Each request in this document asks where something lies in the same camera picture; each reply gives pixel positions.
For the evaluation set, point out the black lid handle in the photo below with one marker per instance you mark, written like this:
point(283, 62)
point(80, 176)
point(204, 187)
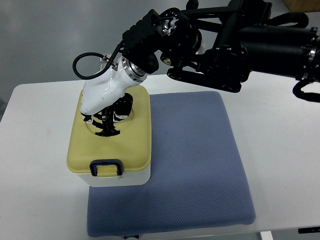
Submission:
point(104, 120)

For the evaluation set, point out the lower silver floor plate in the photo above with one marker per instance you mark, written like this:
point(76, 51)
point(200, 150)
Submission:
point(102, 66)

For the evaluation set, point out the white storage box base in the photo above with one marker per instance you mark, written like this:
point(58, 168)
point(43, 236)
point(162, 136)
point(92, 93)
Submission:
point(126, 179)

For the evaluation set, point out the navy front box latch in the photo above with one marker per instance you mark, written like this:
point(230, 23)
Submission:
point(106, 168)

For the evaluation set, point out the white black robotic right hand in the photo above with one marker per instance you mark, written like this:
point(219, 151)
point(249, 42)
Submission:
point(105, 90)

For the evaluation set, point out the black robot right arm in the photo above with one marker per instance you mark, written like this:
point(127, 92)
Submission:
point(219, 47)

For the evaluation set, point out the brown cardboard box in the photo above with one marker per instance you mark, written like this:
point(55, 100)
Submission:
point(302, 6)

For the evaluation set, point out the yellow storage box lid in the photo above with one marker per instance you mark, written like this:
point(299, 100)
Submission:
point(132, 146)

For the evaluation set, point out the blue grey fabric mat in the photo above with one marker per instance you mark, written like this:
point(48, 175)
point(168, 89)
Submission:
point(197, 178)

